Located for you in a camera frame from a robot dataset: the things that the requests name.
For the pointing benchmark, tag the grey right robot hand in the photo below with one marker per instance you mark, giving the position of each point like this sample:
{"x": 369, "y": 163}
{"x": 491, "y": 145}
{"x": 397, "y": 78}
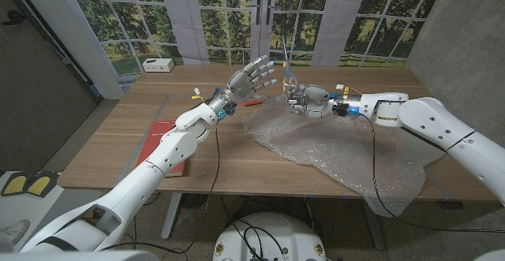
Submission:
{"x": 315, "y": 101}

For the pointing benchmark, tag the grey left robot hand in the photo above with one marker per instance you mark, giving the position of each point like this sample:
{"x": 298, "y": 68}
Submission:
{"x": 240, "y": 83}

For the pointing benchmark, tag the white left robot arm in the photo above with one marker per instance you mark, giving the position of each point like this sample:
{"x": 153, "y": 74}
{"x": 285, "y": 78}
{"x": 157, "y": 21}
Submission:
{"x": 165, "y": 154}

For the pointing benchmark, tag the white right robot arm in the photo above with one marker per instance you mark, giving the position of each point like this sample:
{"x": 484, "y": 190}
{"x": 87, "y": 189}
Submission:
{"x": 434, "y": 123}

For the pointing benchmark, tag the clear bubble wrap sheet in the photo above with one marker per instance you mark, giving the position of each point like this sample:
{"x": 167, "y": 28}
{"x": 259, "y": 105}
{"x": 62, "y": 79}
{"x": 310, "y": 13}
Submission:
{"x": 315, "y": 146}

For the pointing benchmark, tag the red notebook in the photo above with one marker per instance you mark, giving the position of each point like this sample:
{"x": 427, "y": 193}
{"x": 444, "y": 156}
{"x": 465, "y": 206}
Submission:
{"x": 155, "y": 139}

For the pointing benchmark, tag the printed window forest backdrop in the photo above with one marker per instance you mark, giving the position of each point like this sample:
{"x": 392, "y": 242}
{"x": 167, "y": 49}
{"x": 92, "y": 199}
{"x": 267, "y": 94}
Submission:
{"x": 221, "y": 16}

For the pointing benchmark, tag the white power strip box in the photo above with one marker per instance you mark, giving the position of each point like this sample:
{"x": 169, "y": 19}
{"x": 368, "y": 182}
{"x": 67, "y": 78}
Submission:
{"x": 158, "y": 65}

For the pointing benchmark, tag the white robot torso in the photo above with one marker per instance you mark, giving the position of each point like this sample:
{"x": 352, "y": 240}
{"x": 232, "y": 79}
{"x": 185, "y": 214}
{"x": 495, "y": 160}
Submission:
{"x": 292, "y": 233}

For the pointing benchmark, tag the white table leg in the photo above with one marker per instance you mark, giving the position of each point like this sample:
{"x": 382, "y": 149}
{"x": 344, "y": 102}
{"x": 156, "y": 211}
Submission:
{"x": 372, "y": 229}
{"x": 171, "y": 217}

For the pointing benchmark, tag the yellow black foot pedal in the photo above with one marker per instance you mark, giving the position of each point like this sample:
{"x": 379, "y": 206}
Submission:
{"x": 15, "y": 184}
{"x": 41, "y": 184}

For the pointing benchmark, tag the white shoe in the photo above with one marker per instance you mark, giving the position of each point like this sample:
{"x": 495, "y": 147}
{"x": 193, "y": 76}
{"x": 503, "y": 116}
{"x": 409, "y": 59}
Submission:
{"x": 12, "y": 229}

